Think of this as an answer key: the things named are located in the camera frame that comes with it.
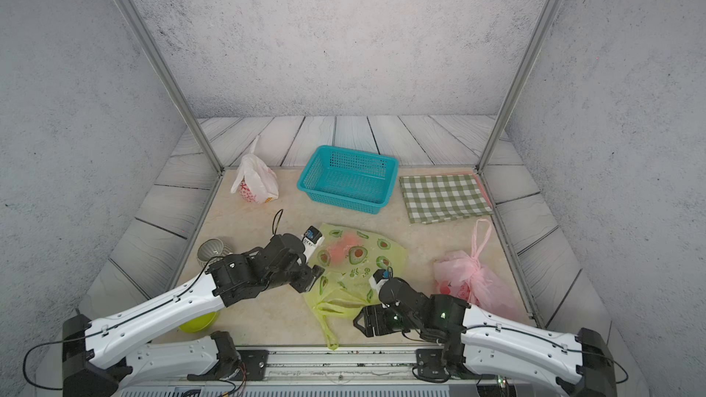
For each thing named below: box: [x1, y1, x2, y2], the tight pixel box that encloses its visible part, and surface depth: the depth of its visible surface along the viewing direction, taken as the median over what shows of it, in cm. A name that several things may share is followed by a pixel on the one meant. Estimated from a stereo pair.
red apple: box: [330, 230, 362, 262], surface depth 88 cm
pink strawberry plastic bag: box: [432, 218, 521, 318], surface depth 77 cm
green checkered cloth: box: [398, 173, 494, 225], surface depth 113 cm
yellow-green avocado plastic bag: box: [305, 224, 407, 351], surface depth 81 cm
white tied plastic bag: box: [230, 135, 280, 205], surface depth 104 cm
